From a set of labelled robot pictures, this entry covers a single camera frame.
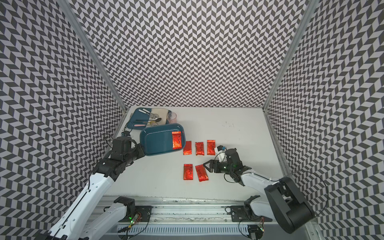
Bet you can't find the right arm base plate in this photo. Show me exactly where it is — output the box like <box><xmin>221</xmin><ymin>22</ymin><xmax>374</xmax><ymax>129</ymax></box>
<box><xmin>225</xmin><ymin>206</ymin><xmax>273</xmax><ymax>223</ymax></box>

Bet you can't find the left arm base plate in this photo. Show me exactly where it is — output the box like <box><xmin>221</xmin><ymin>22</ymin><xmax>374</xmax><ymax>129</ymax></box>
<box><xmin>120</xmin><ymin>206</ymin><xmax>153</xmax><ymax>223</ymax></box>

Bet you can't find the teal storage box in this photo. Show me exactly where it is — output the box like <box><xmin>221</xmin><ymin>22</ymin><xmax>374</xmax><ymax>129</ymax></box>
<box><xmin>140</xmin><ymin>124</ymin><xmax>186</xmax><ymax>156</ymax></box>

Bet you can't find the red tea bag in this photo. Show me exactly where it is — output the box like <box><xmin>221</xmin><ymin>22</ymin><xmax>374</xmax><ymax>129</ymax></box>
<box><xmin>172</xmin><ymin>131</ymin><xmax>183</xmax><ymax>150</ymax></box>
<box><xmin>195</xmin><ymin>165</ymin><xmax>209</xmax><ymax>182</ymax></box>
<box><xmin>183</xmin><ymin>141</ymin><xmax>192</xmax><ymax>155</ymax></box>
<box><xmin>183</xmin><ymin>164</ymin><xmax>194</xmax><ymax>181</ymax></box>
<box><xmin>207</xmin><ymin>140</ymin><xmax>216</xmax><ymax>156</ymax></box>
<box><xmin>195</xmin><ymin>142</ymin><xmax>205</xmax><ymax>156</ymax></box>

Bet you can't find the black spoon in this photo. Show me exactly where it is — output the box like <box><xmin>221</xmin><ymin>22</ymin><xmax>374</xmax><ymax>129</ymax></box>
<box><xmin>137</xmin><ymin>118</ymin><xmax>162</xmax><ymax>123</ymax></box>

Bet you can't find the teal flat tray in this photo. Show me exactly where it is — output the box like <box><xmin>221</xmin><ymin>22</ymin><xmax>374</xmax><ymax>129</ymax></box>
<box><xmin>126</xmin><ymin>107</ymin><xmax>162</xmax><ymax>130</ymax></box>

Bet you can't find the beige cloth napkin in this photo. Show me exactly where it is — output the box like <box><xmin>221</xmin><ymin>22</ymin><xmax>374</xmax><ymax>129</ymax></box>
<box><xmin>150</xmin><ymin>108</ymin><xmax>169</xmax><ymax>125</ymax></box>

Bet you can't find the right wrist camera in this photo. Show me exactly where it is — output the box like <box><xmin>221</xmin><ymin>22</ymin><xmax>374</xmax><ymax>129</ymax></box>
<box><xmin>215</xmin><ymin>145</ymin><xmax>226</xmax><ymax>163</ymax></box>

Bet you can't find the aluminium front rail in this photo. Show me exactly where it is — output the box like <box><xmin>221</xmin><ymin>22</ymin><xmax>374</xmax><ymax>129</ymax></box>
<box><xmin>83</xmin><ymin>196</ymin><xmax>316</xmax><ymax>226</ymax></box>

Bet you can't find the pink plastic cup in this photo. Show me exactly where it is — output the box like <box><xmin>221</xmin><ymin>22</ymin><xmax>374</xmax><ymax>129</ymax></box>
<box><xmin>167</xmin><ymin>112</ymin><xmax>177</xmax><ymax>124</ymax></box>

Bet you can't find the white handled spoon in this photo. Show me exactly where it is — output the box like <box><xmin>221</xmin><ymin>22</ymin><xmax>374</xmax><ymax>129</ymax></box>
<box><xmin>142</xmin><ymin>108</ymin><xmax>159</xmax><ymax>118</ymax></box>
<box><xmin>138</xmin><ymin>109</ymin><xmax>159</xmax><ymax>119</ymax></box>

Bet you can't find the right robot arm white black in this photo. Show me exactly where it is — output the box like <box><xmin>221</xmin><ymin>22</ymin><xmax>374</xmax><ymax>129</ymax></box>
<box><xmin>203</xmin><ymin>146</ymin><xmax>316</xmax><ymax>234</ymax></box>

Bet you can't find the green handled gold spoon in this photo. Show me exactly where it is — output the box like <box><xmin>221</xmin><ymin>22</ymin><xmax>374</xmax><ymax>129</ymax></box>
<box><xmin>134</xmin><ymin>120</ymin><xmax>158</xmax><ymax>125</ymax></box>

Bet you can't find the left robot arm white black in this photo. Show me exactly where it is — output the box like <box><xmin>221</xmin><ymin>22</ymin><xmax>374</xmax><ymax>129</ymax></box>
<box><xmin>35</xmin><ymin>137</ymin><xmax>145</xmax><ymax>240</ymax></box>

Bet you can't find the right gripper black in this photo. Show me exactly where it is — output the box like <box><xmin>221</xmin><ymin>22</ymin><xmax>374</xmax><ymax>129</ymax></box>
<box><xmin>203</xmin><ymin>160</ymin><xmax>234</xmax><ymax>174</ymax></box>

